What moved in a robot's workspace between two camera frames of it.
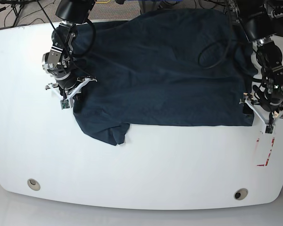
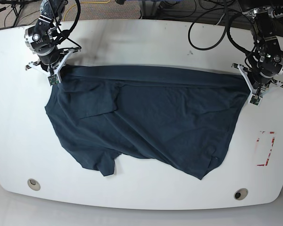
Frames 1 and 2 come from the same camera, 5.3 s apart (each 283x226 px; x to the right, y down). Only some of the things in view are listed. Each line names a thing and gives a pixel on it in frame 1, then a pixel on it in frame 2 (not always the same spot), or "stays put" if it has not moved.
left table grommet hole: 33,184 stays put
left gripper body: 55,87 to 52,63
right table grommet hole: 240,194 stays put
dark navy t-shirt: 188,67 to 185,117
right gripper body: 268,117 to 258,84
